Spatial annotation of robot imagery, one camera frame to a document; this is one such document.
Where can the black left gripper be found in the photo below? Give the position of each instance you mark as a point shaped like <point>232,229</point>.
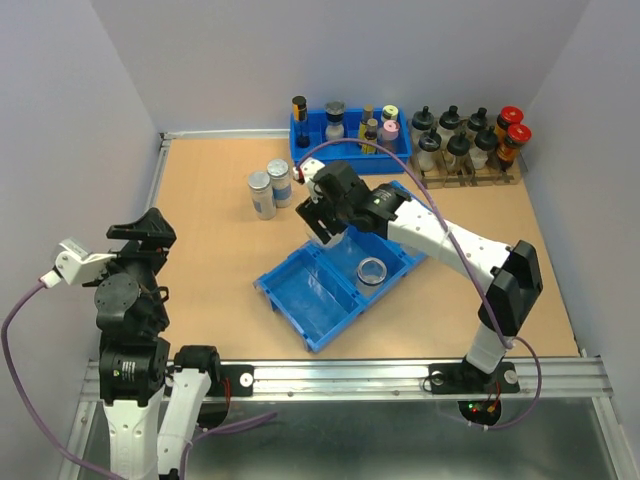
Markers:
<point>159,236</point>

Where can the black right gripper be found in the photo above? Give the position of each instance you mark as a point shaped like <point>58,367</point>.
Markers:
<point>313,213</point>

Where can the foil lid jar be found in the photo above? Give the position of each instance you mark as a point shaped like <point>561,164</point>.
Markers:
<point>261,191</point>
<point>279,173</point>

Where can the round glass jar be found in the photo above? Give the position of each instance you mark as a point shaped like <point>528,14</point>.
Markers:
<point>333,241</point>
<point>371,275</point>

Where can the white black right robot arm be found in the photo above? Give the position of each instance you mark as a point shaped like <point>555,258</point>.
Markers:
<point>508,276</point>

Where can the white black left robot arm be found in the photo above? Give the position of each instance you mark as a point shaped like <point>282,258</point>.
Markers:
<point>151,398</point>

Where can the blue three-compartment bin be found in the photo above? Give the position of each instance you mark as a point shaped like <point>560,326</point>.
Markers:
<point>316,289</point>

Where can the pink lid small jar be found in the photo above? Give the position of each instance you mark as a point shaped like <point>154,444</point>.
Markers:
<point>388,135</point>

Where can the black cap salt grinder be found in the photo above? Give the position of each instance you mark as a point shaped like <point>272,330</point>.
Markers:
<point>335,111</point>

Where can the blue rectangular divided tray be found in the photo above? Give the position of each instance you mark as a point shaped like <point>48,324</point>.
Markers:
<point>363,164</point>

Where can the gold black spray bottle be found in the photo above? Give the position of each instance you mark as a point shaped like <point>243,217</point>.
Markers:
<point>300,117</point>

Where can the yellow label sauce bottle rear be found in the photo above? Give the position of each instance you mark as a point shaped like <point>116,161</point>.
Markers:
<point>366,116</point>

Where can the yellow lid small jar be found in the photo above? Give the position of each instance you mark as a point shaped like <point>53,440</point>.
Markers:
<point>389,113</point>

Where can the black cap shaker front left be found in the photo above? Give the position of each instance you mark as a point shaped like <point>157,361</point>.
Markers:
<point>429,148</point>

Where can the black cap shaker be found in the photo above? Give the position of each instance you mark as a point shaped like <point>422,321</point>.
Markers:
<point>421,122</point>
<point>457,148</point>
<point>449,121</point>
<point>429,148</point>
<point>477,121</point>
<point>484,143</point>

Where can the black cap shaker rear left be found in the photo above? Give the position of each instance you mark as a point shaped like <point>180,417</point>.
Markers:
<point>421,122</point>

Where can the black cap shaker front middle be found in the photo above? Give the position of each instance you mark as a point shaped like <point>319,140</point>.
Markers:
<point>457,148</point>

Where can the black cap shaker rear middle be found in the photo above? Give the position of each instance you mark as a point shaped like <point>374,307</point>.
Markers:
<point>449,121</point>

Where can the black cap shaker front right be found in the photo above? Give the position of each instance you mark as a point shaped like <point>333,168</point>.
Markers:
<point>484,143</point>

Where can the clear acrylic bottle rack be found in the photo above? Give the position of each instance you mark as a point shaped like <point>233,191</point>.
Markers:
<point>434,174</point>

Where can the black cap shaker rear right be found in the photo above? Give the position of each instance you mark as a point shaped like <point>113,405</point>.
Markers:
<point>477,121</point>

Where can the red lid jar front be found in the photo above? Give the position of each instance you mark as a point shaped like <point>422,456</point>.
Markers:
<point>516,137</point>

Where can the red lid jar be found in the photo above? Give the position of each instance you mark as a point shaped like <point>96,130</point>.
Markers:
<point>516,137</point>
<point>508,116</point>

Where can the red lid jar rear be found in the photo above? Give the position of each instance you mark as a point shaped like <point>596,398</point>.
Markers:
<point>508,116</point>

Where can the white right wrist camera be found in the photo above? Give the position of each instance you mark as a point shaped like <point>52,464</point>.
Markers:
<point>304,174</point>

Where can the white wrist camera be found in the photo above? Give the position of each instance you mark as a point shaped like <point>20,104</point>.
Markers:
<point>75,265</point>
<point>304,174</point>

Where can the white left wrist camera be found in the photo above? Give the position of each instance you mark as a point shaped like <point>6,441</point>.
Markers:
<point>75,265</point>

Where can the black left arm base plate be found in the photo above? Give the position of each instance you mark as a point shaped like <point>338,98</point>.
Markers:
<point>236,380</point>

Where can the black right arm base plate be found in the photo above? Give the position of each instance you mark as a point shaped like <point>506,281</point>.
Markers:
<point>461,377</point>

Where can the aluminium front rail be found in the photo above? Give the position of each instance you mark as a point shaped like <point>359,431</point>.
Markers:
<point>272,381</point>

